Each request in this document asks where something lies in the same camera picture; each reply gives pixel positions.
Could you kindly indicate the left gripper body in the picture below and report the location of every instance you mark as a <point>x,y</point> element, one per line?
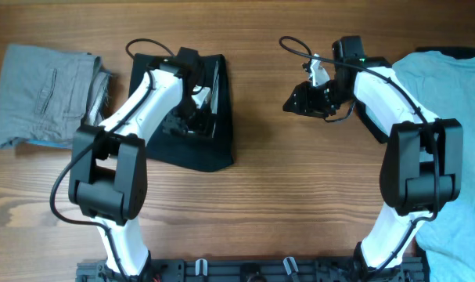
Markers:
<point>190,119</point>

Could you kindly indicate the black shorts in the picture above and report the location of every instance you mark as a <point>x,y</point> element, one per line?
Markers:
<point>206,149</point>

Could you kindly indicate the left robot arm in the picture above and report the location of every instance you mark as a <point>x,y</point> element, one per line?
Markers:
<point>108,181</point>

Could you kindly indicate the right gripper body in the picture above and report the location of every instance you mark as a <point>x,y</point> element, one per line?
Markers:
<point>322,99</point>

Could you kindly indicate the folded grey shorts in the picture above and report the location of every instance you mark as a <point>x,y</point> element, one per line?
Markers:
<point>46,95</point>

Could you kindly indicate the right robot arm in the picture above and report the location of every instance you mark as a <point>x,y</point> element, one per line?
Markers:
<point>422,164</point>

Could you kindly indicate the light blue t-shirt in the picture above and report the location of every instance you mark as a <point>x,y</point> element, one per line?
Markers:
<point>425,105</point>

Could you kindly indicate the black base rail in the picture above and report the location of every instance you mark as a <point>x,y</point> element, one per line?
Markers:
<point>320,269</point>

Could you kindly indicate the black garment under pile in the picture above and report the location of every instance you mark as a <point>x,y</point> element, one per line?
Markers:
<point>456,52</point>

